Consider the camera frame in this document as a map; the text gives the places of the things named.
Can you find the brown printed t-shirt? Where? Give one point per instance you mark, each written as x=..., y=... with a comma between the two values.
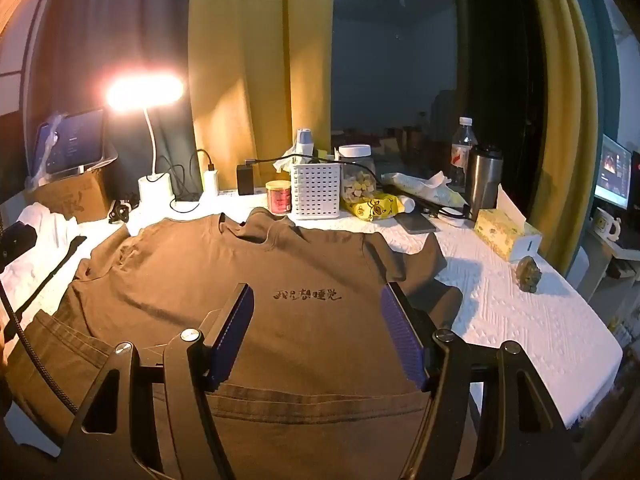
x=200, y=260

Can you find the white desk lamp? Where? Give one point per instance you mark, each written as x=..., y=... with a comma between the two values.
x=155, y=187

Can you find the clear water bottle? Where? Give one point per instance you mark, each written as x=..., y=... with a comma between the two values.
x=462, y=152

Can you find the black eyeglasses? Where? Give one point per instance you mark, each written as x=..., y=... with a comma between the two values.
x=452, y=212

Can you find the yellow curtain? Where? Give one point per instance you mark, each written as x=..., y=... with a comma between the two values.
x=565, y=85
x=240, y=60

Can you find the clear jar white lid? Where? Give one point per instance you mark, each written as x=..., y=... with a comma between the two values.
x=356, y=152

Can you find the greenish rock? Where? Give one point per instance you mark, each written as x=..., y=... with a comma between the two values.
x=529, y=275

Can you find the cardboard box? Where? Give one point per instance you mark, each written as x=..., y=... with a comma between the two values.
x=75, y=195

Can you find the white printed mug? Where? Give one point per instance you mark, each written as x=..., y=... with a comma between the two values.
x=605, y=224

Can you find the white charger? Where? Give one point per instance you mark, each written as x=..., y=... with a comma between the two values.
x=210, y=182

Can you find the grey phone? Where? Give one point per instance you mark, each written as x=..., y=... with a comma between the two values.
x=416, y=223

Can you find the tablet on stand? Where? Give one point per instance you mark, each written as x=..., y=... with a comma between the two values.
x=80, y=140

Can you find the steel tumbler black lid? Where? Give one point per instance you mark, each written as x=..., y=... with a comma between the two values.
x=482, y=182

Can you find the dark window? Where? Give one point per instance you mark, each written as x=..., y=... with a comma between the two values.
x=390, y=60

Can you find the wet wipes pack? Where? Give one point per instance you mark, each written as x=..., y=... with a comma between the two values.
x=410, y=182

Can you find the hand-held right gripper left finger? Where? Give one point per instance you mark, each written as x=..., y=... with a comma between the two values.
x=235, y=332

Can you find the yellow snack bag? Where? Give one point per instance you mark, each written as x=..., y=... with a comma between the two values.
x=375, y=208

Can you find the small black gadget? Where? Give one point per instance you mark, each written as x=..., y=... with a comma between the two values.
x=120, y=211

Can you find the computer monitor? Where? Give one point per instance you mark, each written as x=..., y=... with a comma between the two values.
x=612, y=172

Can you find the white perforated basket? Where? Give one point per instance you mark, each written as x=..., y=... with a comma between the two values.
x=316, y=192

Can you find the yellow tissue box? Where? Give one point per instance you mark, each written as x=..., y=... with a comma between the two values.
x=500, y=232

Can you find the crumpled white tissue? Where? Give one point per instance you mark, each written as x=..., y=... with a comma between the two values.
x=286, y=160

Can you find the red can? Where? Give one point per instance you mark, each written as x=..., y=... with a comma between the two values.
x=280, y=200

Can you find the smartphone with clear wrap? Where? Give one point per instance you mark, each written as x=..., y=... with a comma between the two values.
x=44, y=142

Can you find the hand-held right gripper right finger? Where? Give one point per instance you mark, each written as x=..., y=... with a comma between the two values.
x=400, y=335

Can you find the dark grey curtain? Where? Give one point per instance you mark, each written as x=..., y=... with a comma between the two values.
x=125, y=20

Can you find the white side desk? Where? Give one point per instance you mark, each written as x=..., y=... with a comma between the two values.
x=600, y=260

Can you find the black charger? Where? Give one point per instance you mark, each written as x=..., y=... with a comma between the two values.
x=245, y=179

